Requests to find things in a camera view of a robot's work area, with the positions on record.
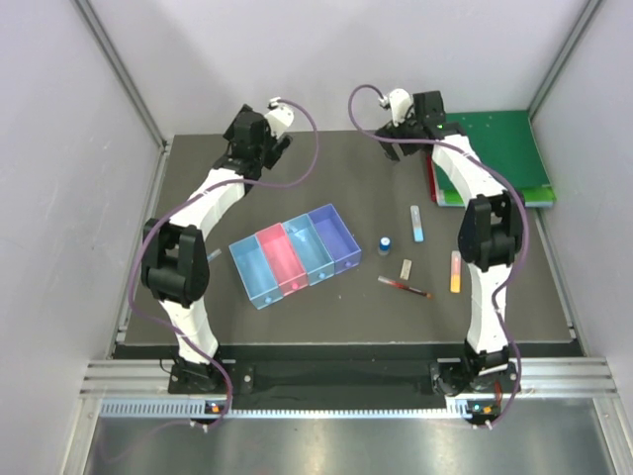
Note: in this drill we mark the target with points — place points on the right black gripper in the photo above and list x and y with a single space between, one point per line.
389 152

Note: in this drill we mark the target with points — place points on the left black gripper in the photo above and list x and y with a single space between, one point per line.
275 145

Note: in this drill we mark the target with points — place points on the red folder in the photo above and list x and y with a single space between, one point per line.
431 178

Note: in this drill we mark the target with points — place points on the dark green binder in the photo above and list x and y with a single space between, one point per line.
504 141

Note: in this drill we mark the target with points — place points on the pink plastic tray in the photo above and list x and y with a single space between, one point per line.
287 268

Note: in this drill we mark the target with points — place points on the light blue tray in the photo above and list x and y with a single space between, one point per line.
255 273
309 248

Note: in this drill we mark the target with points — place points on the purple plastic tray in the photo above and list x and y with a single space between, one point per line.
336 237

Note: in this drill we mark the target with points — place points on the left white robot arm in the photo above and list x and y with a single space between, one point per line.
175 266

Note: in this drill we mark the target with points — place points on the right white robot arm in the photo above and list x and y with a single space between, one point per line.
490 236

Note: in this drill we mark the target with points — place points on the blue grey eraser stick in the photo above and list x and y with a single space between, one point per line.
416 224

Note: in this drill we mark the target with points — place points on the blue pen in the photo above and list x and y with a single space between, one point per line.
214 254

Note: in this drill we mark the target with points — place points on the blue cap bottle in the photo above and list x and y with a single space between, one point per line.
385 245

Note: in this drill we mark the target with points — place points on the small grey eraser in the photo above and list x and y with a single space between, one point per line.
406 269

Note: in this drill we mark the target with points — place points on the red pen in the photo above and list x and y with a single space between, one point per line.
403 286

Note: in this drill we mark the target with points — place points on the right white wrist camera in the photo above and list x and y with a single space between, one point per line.
398 102

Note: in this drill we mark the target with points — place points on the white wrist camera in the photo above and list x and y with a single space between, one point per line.
279 117
398 102

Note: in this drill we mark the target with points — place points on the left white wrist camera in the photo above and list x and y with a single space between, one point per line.
279 117

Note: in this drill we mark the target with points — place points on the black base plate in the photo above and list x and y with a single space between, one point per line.
363 385

